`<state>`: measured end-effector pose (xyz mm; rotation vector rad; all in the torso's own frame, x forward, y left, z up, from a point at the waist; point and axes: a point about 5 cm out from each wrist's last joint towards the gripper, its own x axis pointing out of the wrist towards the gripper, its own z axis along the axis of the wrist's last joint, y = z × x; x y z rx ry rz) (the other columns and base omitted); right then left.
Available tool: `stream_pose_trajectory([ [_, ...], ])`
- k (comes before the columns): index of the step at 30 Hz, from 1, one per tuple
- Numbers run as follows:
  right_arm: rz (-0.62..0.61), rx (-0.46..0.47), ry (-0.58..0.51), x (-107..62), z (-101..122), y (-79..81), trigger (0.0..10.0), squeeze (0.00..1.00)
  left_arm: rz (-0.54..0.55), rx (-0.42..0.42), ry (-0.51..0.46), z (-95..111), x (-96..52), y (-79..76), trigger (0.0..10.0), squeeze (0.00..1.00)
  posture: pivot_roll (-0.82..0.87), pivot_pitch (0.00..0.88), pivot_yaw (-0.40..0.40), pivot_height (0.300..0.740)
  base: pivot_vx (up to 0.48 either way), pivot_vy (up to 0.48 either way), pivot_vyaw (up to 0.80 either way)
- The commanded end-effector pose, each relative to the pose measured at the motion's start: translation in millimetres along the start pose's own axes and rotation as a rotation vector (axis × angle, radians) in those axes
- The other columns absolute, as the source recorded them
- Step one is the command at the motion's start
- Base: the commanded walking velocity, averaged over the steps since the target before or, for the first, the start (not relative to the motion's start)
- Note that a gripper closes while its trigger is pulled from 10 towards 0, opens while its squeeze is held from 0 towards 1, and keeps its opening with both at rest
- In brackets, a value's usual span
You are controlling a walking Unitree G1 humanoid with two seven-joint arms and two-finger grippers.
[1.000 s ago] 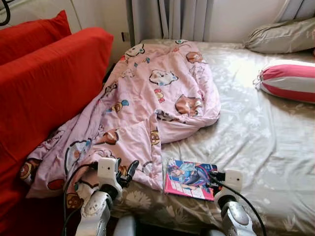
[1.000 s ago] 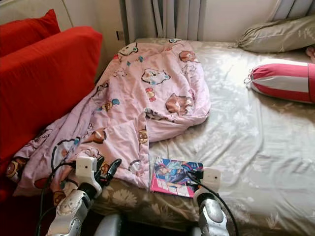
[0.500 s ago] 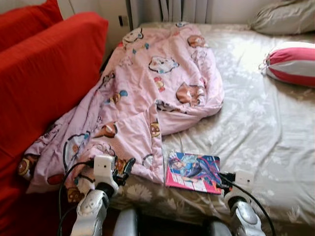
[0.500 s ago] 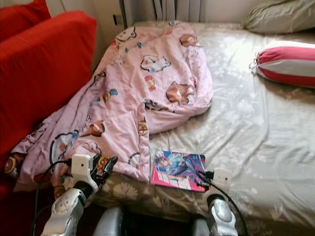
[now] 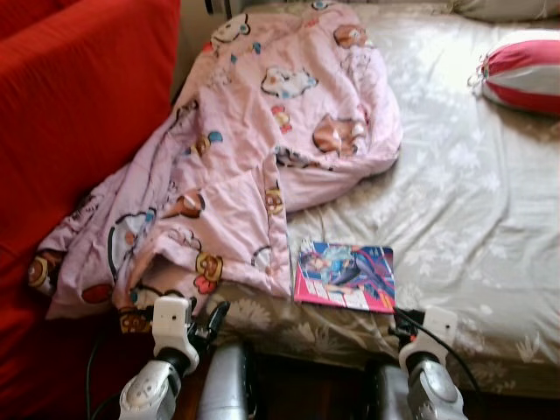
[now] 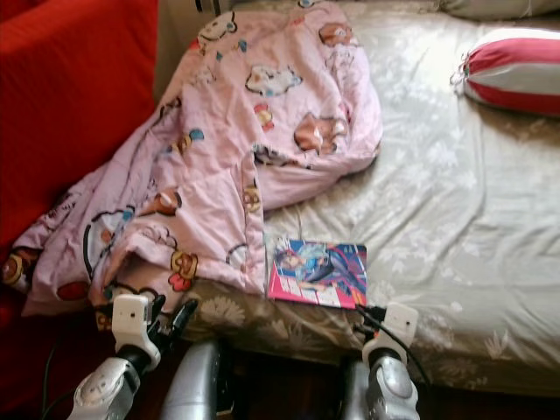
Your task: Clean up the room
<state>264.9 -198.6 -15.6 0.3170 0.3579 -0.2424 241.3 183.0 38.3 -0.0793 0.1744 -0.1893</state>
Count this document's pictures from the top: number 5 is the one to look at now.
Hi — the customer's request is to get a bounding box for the pink cartoon print quilt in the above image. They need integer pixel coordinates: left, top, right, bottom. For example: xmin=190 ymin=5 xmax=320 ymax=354
xmin=26 ymin=0 xmax=405 ymax=320

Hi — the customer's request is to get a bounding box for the silver left robot leg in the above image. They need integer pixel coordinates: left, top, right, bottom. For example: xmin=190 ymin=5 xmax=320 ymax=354
xmin=197 ymin=341 xmax=259 ymax=420

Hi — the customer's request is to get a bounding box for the silver robot leg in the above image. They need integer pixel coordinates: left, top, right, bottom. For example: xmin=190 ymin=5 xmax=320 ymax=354
xmin=197 ymin=341 xmax=259 ymax=420
xmin=366 ymin=354 xmax=412 ymax=420

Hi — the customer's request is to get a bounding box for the colourful comic book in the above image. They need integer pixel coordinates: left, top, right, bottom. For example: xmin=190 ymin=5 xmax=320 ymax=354
xmin=293 ymin=241 xmax=396 ymax=314

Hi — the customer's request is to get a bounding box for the silver right robot leg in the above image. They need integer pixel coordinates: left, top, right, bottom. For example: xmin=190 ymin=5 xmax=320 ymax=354
xmin=366 ymin=354 xmax=412 ymax=420

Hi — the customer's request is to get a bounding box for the large red cushion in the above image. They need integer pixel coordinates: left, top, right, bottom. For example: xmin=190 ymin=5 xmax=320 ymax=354
xmin=0 ymin=0 xmax=180 ymax=420

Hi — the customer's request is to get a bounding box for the red white striped bolster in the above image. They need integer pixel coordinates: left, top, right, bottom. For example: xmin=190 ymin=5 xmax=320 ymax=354
xmin=468 ymin=31 xmax=560 ymax=116

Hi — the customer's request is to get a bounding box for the beige floral pillow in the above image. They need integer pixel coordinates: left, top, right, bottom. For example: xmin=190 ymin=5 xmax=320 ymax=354
xmin=449 ymin=0 xmax=560 ymax=23

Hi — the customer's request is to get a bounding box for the small red cushion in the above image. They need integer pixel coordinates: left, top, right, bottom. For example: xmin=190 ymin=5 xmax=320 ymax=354
xmin=0 ymin=0 xmax=84 ymax=40

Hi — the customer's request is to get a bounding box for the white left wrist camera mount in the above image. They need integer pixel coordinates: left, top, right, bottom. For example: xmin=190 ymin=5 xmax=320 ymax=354
xmin=151 ymin=296 xmax=193 ymax=351

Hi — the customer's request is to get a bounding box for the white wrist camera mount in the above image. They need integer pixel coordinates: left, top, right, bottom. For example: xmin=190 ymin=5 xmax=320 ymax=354
xmin=151 ymin=296 xmax=193 ymax=351
xmin=420 ymin=306 xmax=459 ymax=351

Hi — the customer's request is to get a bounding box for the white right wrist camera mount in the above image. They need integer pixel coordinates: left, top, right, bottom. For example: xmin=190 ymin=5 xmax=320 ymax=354
xmin=420 ymin=306 xmax=459 ymax=351

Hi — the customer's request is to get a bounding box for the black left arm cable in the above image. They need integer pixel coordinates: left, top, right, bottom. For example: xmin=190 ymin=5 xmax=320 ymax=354
xmin=83 ymin=341 xmax=123 ymax=420

